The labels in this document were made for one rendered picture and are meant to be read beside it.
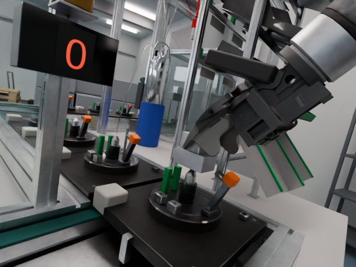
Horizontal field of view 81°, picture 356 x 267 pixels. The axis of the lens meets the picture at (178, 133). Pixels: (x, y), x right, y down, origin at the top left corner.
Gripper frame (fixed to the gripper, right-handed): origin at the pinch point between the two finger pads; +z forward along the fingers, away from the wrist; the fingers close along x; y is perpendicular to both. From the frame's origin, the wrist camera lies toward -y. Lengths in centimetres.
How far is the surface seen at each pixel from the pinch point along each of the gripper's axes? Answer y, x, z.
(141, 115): -57, 52, 56
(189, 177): 5.1, -1.0, 4.4
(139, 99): -88, 73, 70
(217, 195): 10.2, -0.8, 1.2
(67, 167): -11.7, -11.0, 27.5
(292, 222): 25, 45, 11
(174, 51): -101, 85, 29
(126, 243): 10.4, -13.3, 10.3
